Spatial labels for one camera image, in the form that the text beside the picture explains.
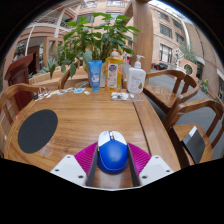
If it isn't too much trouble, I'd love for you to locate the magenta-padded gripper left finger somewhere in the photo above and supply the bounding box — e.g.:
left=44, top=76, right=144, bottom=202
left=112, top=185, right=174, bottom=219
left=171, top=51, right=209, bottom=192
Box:
left=49, top=142, right=99, bottom=188

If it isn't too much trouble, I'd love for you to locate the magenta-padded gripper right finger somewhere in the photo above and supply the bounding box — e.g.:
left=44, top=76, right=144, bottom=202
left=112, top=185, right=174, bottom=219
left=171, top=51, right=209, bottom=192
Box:
left=127, top=142, right=175, bottom=188

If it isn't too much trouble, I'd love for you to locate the blue and white computer mouse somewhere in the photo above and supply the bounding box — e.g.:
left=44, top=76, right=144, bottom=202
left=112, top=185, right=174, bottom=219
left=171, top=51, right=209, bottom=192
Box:
left=96, top=130, right=130, bottom=175

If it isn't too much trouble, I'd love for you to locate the round black mouse pad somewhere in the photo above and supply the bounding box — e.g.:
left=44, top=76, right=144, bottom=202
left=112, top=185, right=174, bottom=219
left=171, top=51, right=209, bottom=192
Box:
left=17, top=109, right=59, bottom=155

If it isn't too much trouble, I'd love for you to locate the black notebook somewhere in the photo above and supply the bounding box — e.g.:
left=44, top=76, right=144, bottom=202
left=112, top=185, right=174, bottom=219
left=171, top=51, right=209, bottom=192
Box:
left=181, top=125, right=207, bottom=165

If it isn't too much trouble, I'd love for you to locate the wooden armchair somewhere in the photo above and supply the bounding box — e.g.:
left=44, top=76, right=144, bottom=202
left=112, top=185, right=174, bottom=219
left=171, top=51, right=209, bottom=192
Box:
left=58, top=64, right=91, bottom=90
left=143, top=69, right=201, bottom=123
left=0, top=83, right=48, bottom=158
left=163, top=98, right=224, bottom=169

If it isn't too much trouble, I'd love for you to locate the clear plastic packet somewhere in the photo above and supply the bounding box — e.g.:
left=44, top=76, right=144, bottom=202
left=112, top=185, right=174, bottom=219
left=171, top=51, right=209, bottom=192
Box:
left=110, top=91, right=145, bottom=102

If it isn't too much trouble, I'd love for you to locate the white pump bottle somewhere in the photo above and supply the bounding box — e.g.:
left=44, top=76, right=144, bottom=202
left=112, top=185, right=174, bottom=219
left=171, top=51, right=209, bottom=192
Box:
left=126, top=54, right=147, bottom=94

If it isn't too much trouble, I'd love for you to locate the wooden planter box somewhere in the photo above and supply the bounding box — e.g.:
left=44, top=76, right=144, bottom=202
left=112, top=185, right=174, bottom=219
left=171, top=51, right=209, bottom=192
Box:
left=28, top=66, right=89, bottom=91

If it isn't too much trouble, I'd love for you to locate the blue squeeze tube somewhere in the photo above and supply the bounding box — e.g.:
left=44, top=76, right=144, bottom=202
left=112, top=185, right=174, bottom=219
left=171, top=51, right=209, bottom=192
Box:
left=87, top=59, right=103, bottom=93

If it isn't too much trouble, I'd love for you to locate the yellow dish soap bottle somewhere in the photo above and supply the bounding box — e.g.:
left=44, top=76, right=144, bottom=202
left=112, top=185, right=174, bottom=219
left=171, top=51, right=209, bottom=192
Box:
left=104, top=48, right=124, bottom=94

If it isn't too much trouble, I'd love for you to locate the spiky agave plant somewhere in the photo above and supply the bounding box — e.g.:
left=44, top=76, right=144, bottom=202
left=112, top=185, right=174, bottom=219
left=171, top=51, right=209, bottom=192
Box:
left=36, top=58, right=57, bottom=75

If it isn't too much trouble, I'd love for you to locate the dark red wooden lectern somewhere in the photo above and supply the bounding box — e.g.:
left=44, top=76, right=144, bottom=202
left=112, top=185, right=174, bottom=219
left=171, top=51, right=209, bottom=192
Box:
left=3, top=53, right=36, bottom=111

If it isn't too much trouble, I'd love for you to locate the dark bust statue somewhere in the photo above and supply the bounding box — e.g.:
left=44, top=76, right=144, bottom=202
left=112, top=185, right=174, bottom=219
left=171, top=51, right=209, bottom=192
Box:
left=12, top=42, right=27, bottom=63

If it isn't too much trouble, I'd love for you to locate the green plant in white pot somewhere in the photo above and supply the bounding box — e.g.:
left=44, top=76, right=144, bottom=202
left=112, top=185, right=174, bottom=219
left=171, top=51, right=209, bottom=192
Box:
left=49, top=12, right=141, bottom=88

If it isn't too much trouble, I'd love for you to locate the wooden pergola post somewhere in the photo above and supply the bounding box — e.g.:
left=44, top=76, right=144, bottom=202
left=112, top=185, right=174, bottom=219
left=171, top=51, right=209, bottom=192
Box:
left=124, top=0, right=154, bottom=73

